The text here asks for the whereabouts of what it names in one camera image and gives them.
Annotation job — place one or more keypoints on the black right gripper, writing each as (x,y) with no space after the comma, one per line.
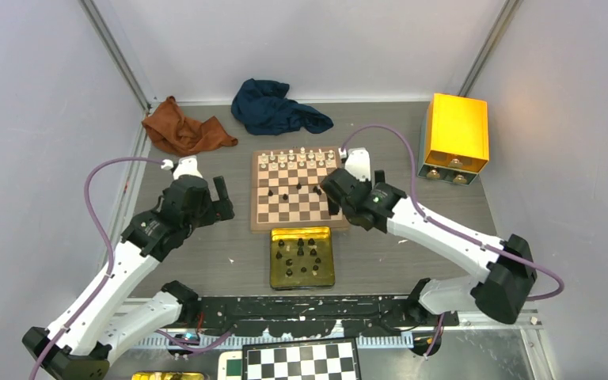
(334,208)

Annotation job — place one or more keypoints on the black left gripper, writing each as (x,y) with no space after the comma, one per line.
(220,209)

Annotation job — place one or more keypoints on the yellow metal tray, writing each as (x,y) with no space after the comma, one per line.
(301,258)

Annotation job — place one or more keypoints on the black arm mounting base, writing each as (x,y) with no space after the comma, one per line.
(306,316)

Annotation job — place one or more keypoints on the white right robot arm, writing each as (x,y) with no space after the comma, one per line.
(498,276)

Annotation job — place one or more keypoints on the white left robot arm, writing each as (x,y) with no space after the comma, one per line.
(83,341)

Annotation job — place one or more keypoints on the wooden chess board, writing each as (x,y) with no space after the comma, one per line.
(280,171)

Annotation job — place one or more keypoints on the black white checker calibration board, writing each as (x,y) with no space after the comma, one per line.
(305,359)

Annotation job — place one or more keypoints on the orange cloth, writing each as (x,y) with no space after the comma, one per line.
(171,131)

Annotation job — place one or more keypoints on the yellow drawer box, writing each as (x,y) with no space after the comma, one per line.
(454,140)

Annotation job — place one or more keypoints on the dark blue cloth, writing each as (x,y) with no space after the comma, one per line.
(263,108)

